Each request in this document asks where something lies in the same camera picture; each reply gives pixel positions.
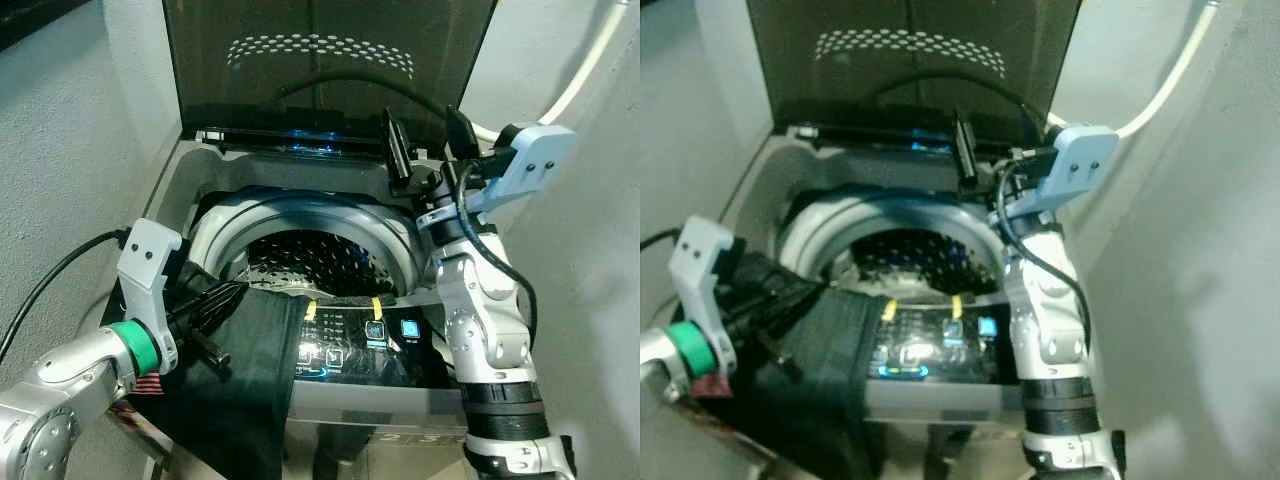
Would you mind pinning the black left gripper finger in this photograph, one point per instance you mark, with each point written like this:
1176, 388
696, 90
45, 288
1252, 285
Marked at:
786, 370
798, 293
222, 296
208, 349

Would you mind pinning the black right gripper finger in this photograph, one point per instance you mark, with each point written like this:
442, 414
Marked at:
396, 150
460, 135
966, 150
1028, 135

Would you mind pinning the black garment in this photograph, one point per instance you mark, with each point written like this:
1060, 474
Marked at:
810, 400
245, 400

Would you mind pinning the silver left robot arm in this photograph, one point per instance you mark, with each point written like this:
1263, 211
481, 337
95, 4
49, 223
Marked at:
70, 380
690, 350

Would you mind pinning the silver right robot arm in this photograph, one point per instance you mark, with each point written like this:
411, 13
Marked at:
490, 330
1045, 330

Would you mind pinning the grey top-load washing machine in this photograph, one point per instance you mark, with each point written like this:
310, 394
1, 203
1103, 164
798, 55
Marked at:
960, 405
390, 415

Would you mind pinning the red striped label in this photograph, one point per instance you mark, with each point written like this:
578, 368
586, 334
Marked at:
148, 384
710, 386

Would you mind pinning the dark tinted washer lid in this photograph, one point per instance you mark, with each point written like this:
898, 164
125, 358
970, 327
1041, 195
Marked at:
320, 90
910, 90

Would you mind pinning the yellow tape strip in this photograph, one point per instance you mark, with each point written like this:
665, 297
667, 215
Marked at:
889, 310
956, 307
377, 308
311, 311

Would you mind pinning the perforated steel washer drum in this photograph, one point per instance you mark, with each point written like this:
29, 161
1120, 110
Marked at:
320, 255
900, 255

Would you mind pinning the black washer control panel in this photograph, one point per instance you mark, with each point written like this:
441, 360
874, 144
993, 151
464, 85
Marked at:
930, 345
350, 345

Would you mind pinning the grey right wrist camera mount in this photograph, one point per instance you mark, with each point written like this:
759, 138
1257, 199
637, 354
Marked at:
1080, 165
530, 165

